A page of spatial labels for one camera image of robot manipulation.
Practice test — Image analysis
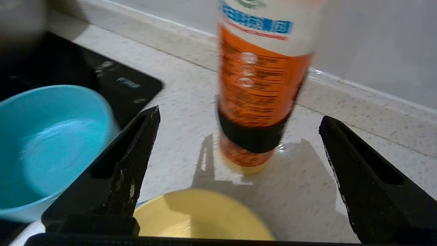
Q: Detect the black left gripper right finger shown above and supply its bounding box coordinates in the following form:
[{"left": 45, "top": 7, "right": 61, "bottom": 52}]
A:
[{"left": 319, "top": 115, "right": 437, "bottom": 244}]

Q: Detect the teal plastic bowl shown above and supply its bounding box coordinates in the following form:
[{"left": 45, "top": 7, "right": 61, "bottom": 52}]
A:
[{"left": 0, "top": 85, "right": 118, "bottom": 222}]

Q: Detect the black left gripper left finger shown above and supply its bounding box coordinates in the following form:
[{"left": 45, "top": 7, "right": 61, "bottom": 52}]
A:
[{"left": 41, "top": 105, "right": 161, "bottom": 236}]

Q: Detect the orange-label dish soap bottle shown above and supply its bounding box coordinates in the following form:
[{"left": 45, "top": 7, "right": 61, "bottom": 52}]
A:
[{"left": 216, "top": 0, "right": 328, "bottom": 175}]

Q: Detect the yellow plastic bowl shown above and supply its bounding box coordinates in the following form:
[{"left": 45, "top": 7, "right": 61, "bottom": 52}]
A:
[{"left": 134, "top": 189, "right": 276, "bottom": 241}]

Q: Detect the black induction cooktop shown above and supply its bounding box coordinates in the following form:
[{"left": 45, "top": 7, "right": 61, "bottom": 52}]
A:
[{"left": 0, "top": 31, "right": 164, "bottom": 246}]

